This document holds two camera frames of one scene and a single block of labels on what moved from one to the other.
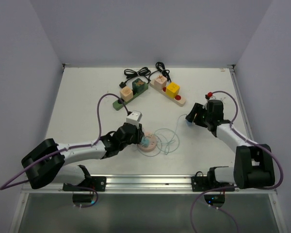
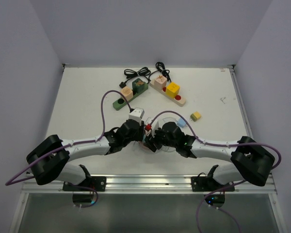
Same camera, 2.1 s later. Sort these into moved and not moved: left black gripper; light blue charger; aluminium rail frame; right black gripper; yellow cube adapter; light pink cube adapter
Moved: light blue charger; right black gripper
Not moved: light pink cube adapter; aluminium rail frame; yellow cube adapter; left black gripper
